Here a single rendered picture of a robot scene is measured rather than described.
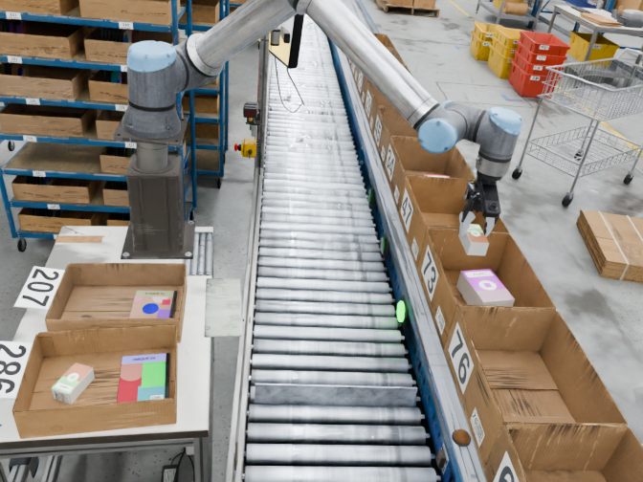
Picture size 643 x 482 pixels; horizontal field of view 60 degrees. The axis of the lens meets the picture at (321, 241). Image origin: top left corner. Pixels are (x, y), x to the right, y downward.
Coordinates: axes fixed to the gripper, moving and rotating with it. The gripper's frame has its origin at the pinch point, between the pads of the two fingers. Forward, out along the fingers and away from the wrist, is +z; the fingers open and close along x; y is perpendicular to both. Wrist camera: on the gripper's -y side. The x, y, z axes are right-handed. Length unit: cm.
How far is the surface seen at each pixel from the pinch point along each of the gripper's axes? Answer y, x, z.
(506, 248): 18.2, -20.7, 15.7
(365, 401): -28, 30, 41
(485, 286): 1.8, -9.4, 20.0
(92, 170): 143, 156, 62
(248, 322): 4, 65, 41
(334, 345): -6, 37, 41
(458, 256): 19.4, -5.5, 21.1
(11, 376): -32, 123, 30
